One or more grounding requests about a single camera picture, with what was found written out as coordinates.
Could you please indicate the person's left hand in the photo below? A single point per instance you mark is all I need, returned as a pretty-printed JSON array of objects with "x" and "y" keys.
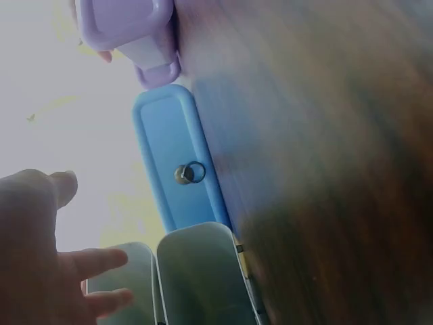
[{"x": 27, "y": 243}]

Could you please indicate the person's right hand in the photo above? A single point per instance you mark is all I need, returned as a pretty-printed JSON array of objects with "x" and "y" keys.
[{"x": 106, "y": 56}]

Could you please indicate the person's right fingers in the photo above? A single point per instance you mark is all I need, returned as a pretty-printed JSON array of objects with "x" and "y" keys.
[{"x": 106, "y": 56}]

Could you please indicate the purple plastic container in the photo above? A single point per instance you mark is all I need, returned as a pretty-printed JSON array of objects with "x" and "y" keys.
[{"x": 125, "y": 23}]

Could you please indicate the blue plastic box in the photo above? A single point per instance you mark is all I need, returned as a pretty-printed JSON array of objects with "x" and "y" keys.
[{"x": 169, "y": 142}]

